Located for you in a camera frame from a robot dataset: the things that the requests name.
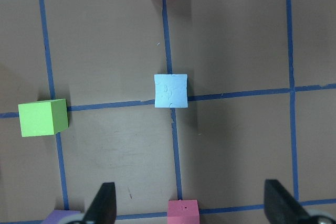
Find pink foam block near left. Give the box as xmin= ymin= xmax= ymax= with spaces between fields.
xmin=167 ymin=199 xmax=200 ymax=224

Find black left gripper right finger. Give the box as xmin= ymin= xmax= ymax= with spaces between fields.
xmin=264 ymin=179 xmax=317 ymax=224

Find light blue foam block left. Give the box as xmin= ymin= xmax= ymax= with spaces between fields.
xmin=154 ymin=74 xmax=188 ymax=108

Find green foam block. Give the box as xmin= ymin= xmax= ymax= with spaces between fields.
xmin=18 ymin=99 xmax=69 ymax=137

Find purple foam block left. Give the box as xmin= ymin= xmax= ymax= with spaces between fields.
xmin=41 ymin=210 xmax=80 ymax=224

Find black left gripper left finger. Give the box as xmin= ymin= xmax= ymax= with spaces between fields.
xmin=82 ymin=182 xmax=117 ymax=224

